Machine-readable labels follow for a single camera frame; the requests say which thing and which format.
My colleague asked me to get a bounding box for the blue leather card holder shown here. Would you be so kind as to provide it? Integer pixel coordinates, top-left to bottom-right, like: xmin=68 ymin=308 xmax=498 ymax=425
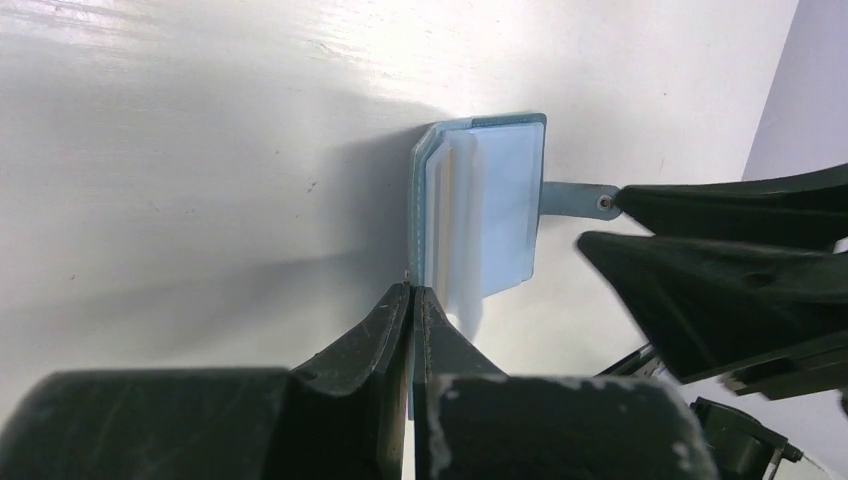
xmin=408 ymin=112 xmax=621 ymax=339

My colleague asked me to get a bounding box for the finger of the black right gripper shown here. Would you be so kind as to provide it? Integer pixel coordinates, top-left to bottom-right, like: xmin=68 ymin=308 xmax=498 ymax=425
xmin=577 ymin=231 xmax=847 ymax=382
xmin=616 ymin=164 xmax=847 ymax=251

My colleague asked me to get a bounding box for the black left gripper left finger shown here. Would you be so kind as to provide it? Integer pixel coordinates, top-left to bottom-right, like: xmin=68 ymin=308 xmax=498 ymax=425
xmin=1 ymin=283 xmax=411 ymax=479

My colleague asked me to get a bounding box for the aluminium frame rail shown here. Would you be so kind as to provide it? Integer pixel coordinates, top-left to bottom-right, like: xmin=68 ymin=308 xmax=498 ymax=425
xmin=598 ymin=344 xmax=664 ymax=378

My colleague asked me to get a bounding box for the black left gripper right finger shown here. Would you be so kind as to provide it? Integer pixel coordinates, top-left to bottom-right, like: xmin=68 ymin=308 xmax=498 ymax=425
xmin=411 ymin=287 xmax=718 ymax=479

